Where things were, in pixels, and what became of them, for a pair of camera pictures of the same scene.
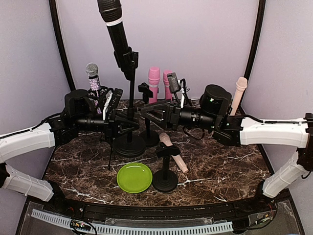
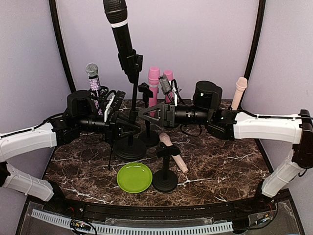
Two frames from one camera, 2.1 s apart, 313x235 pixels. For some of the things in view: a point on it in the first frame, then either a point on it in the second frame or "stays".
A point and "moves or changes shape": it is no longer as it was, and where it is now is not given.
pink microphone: x=153 y=77 stays
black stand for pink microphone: x=150 y=138 stays
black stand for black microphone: x=130 y=145 moves or changes shape
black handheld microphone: x=111 y=11 moves or changes shape
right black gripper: x=172 y=118 → x=169 y=122
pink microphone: x=168 y=94 stays
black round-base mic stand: x=166 y=180 stays
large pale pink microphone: x=165 y=137 stays
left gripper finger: x=122 y=121 stays
